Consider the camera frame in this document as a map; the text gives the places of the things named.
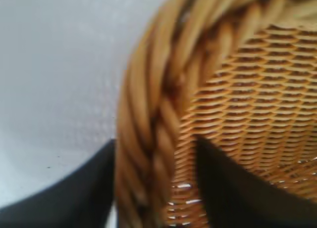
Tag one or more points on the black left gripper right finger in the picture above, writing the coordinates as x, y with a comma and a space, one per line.
242, 200

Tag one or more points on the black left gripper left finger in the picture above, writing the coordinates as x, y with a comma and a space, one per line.
62, 203

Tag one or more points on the woven wicker basket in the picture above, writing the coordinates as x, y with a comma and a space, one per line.
247, 89

